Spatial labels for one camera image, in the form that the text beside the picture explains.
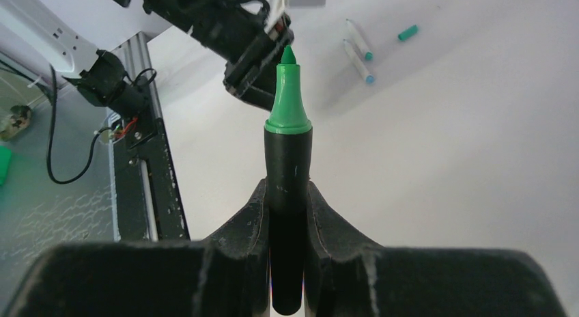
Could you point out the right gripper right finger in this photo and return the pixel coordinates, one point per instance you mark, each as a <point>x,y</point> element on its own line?
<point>348,274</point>

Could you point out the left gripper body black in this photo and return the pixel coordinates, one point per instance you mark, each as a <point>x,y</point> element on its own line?
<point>253,78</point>

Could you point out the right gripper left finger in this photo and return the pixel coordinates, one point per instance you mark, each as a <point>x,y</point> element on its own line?
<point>225,274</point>

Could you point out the black marker red cap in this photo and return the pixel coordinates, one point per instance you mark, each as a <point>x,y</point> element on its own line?
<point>288,134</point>

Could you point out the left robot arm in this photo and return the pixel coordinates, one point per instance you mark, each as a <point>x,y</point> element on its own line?
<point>248,34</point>

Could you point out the white pen teal end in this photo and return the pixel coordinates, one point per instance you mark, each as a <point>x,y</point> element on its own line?
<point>359,40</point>

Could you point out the white pen blue end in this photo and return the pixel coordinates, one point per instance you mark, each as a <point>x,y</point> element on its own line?
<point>357,62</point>

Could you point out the teal pen cap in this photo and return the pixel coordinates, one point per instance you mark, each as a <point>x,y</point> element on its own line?
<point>408,33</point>

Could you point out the glass jar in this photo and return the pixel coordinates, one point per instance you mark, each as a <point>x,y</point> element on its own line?
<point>18,120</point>

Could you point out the green plastic bin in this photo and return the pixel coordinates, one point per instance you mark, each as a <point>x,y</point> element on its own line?
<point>5,160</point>

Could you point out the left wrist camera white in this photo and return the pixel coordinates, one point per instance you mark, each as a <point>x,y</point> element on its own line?
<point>279,7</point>

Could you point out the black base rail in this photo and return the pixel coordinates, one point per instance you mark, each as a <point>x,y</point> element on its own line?
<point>146,200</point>

